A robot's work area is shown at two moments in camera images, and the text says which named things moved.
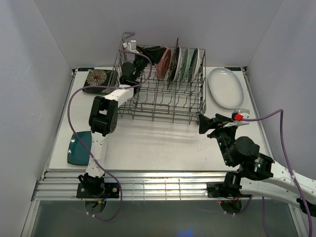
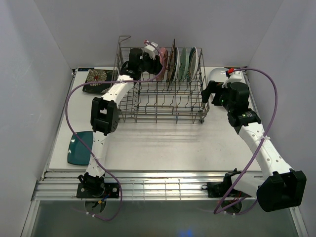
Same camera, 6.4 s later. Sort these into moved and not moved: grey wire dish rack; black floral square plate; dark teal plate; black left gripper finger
Moved: black left gripper finger
Not moved: black floral square plate; dark teal plate; grey wire dish rack
